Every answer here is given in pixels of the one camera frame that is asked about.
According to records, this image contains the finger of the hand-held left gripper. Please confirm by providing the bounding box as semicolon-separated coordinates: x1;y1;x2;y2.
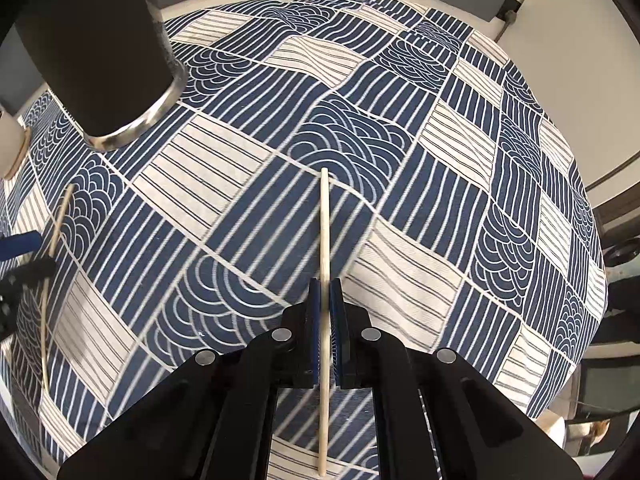
0;256;57;338
0;231;42;262

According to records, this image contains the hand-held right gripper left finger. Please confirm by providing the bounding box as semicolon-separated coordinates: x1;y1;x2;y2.
57;278;322;480

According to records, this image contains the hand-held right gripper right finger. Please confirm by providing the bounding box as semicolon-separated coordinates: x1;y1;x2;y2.
330;278;584;480

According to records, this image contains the wooden chopstick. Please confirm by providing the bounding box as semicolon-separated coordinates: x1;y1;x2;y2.
316;168;332;477
41;184;76;392

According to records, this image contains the black cup with metal rim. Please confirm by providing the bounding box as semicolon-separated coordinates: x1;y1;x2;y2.
14;0;187;152

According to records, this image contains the blue white patterned tablecloth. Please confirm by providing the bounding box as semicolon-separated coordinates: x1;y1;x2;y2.
0;0;608;480

